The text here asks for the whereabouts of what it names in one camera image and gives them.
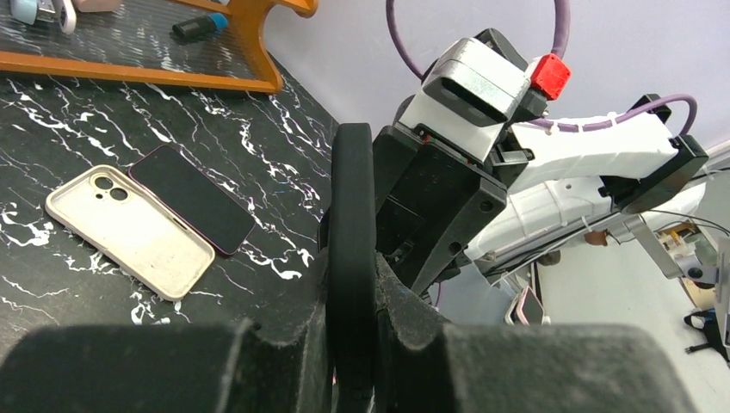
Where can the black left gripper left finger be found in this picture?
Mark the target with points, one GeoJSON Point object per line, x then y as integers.
{"type": "Point", "coordinates": [255, 365]}

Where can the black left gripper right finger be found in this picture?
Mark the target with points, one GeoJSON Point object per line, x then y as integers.
{"type": "Point", "coordinates": [428, 364]}

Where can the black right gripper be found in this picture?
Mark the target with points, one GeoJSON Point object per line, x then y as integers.
{"type": "Point", "coordinates": [430, 203]}

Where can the phone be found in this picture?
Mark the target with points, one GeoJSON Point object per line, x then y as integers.
{"type": "Point", "coordinates": [351, 269]}

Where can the purple edged smartphone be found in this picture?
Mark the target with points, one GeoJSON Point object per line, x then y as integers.
{"type": "Point", "coordinates": [194, 198]}

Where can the beige pink phone case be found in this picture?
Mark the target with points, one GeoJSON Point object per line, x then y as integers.
{"type": "Point", "coordinates": [133, 229]}

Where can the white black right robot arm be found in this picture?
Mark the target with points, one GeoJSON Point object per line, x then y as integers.
{"type": "Point", "coordinates": [560, 175]}

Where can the orange wooden shelf rack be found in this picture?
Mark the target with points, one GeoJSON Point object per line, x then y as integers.
{"type": "Point", "coordinates": [135, 44]}

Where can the black blue marker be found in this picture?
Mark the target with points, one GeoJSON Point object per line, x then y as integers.
{"type": "Point", "coordinates": [200, 26]}

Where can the light blue small stapler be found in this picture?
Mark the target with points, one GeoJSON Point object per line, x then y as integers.
{"type": "Point", "coordinates": [59, 11]}

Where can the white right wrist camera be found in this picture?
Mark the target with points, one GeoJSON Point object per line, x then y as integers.
{"type": "Point", "coordinates": [477, 89]}

